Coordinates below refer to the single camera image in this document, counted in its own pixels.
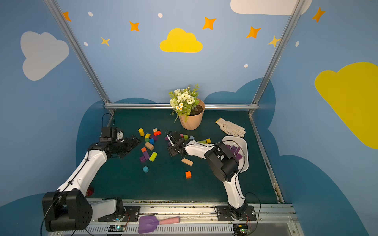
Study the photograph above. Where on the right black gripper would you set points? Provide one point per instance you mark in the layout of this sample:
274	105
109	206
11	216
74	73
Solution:
174	146

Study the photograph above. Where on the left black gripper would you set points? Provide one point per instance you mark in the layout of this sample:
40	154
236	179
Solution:
126	144

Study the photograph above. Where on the purple long block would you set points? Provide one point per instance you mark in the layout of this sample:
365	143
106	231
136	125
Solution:
146	155

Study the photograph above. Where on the purple cube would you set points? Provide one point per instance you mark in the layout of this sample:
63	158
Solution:
234	149
239	157

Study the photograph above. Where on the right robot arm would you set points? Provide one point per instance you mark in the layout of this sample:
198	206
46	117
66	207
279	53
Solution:
227	159

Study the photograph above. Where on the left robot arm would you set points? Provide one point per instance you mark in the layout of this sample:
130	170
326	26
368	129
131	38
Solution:
67	208

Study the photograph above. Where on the white storage bin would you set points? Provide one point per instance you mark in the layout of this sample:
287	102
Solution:
239	142

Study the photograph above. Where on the pale wooden long block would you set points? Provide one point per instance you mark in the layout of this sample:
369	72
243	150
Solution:
186	161

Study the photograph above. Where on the purple block by blue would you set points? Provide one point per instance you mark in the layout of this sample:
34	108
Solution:
154	137

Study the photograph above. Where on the pink flower pot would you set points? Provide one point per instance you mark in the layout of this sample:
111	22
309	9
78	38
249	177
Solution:
193	122

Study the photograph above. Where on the lime green bar block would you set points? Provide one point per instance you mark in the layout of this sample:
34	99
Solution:
153	156

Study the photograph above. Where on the tan wooden block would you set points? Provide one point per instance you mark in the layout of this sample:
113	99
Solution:
149	146

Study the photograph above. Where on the orange cube block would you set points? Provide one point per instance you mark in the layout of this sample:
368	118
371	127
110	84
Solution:
188	175

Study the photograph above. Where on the white green flower bouquet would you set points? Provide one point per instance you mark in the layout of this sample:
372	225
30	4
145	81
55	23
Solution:
185	102

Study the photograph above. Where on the white knit work glove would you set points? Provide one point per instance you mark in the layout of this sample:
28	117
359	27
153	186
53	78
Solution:
231	128

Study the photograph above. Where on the purple pink toy shovel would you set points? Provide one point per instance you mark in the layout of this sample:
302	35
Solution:
149	223

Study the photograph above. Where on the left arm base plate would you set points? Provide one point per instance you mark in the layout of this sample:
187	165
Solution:
124	214

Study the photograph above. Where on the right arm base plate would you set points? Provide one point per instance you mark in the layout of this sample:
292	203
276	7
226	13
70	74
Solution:
227	213

